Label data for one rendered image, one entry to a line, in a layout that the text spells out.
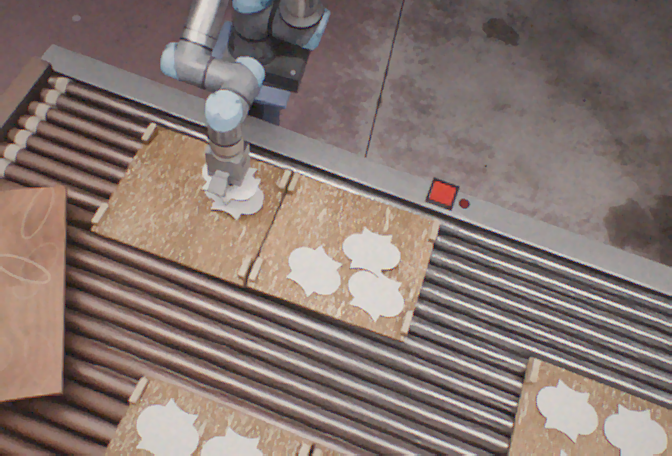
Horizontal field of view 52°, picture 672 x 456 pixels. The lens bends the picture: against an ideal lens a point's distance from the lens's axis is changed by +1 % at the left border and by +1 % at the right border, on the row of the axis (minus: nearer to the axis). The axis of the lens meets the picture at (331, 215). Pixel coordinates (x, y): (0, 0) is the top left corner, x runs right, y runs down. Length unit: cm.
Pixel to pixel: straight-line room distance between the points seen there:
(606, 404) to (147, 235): 118
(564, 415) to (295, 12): 119
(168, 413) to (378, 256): 62
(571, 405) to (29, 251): 130
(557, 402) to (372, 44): 216
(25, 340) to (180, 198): 51
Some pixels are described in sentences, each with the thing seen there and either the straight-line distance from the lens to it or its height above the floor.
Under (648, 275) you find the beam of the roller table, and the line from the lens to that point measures 199.
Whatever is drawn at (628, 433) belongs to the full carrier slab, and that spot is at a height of 95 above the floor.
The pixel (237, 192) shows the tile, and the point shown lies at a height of 105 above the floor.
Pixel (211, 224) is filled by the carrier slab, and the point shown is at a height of 94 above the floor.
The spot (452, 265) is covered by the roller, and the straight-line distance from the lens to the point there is 180.
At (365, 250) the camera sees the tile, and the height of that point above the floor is 95.
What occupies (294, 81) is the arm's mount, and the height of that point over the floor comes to 92.
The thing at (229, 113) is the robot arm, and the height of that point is 135.
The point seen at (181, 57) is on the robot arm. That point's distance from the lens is 155.
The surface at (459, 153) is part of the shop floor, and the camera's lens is 312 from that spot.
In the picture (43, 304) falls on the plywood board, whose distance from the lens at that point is 164.
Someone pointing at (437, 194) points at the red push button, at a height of 93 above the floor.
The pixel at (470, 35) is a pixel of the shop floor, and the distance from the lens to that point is 357.
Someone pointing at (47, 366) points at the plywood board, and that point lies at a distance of 159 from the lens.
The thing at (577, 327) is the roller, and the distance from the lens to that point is 184.
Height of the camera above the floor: 250
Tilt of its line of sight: 62 degrees down
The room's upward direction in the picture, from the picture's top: 11 degrees clockwise
